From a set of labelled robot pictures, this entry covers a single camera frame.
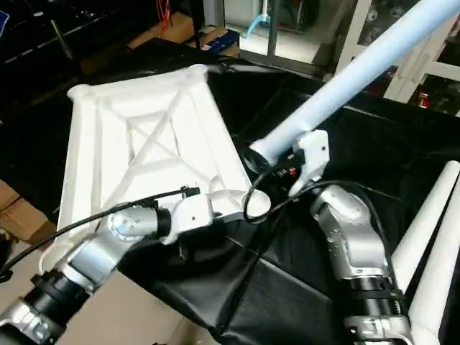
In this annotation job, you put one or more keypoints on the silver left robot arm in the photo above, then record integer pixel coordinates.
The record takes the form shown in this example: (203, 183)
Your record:
(79, 266)

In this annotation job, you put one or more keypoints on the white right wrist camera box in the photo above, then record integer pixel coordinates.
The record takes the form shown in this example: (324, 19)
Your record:
(310, 158)

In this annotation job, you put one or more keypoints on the blue bag on shelf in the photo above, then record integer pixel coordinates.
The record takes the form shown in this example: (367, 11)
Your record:
(3, 23)

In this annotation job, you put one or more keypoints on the white plastic table top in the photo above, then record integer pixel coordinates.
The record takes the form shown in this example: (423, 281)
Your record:
(144, 136)

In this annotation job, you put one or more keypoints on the light blue hanger hook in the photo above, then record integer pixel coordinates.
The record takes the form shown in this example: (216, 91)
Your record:
(256, 25)

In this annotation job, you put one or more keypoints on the white plastic table leg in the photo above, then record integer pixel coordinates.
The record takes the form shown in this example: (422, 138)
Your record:
(440, 287)
(359, 72)
(428, 223)

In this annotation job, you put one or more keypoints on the white drawer cabinet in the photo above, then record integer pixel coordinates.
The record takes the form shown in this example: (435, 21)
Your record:
(431, 72)

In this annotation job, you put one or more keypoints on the cardboard box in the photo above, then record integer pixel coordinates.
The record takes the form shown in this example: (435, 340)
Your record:
(164, 30)

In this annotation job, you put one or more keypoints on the small blue box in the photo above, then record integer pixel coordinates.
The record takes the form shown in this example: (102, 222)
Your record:
(221, 42)

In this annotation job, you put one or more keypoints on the black work mat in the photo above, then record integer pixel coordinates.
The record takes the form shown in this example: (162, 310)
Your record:
(359, 144)

